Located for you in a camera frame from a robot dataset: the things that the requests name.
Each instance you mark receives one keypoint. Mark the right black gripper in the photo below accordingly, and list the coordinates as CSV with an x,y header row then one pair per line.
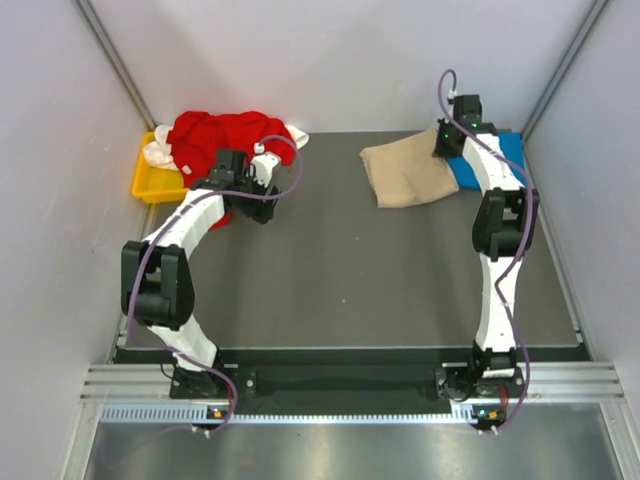
x,y
438,149

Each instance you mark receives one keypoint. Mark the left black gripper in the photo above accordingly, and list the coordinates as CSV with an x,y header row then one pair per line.
x,y
259,211

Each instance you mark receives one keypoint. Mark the beige t shirt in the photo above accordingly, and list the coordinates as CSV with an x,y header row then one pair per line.
x,y
405,173

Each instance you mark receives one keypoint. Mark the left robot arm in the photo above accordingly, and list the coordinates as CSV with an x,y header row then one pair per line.
x,y
157,290

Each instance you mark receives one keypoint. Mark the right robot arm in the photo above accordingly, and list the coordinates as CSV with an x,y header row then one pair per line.
x,y
501,234

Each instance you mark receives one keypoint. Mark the folded blue t shirt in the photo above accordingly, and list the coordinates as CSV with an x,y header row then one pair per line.
x,y
470,172

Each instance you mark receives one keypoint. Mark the red t shirt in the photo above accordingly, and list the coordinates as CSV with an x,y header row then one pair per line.
x,y
218,149

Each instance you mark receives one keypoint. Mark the yellow plastic bin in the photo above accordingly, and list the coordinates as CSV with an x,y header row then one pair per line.
x,y
155,185

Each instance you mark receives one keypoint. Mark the white t shirt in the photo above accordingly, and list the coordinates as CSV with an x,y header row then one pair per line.
x,y
158,153

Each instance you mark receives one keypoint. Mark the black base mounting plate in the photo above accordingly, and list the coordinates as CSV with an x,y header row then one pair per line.
x,y
340,382

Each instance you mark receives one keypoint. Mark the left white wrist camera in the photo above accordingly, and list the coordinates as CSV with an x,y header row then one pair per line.
x,y
263,165

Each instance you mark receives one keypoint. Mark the grey slotted cable duct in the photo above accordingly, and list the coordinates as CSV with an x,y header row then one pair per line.
x,y
201,414

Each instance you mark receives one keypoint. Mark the aluminium frame rail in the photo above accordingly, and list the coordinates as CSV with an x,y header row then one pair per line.
x,y
550,382

